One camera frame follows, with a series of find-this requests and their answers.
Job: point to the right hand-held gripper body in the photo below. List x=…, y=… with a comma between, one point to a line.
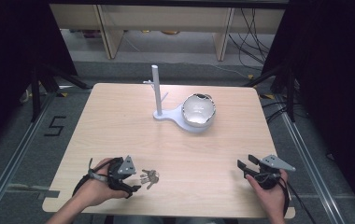
x=270, y=177

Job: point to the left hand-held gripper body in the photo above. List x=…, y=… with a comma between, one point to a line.
x=125, y=168

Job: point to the bunch of silver keys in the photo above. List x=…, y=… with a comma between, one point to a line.
x=149, y=178

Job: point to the person's right hand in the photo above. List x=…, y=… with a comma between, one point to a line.
x=270, y=199

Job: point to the person's left hand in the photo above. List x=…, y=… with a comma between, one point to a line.
x=96, y=191

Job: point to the silver white bowl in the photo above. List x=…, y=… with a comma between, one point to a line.
x=199, y=110

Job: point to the black metal stand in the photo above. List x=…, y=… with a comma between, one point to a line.
x=289, y=93
x=37, y=93

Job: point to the white key stand with base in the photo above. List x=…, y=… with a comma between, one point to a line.
x=157, y=93

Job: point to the grey floor tape strip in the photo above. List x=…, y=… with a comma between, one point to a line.
x=26, y=193

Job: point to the dark curtain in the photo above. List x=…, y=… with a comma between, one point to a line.
x=10, y=62
x=337, y=77

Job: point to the light wooden shelf unit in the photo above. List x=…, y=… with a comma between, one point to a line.
x=166, y=18

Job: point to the metal floor rail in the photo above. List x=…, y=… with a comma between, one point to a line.
x=13, y=155
x=309, y=174

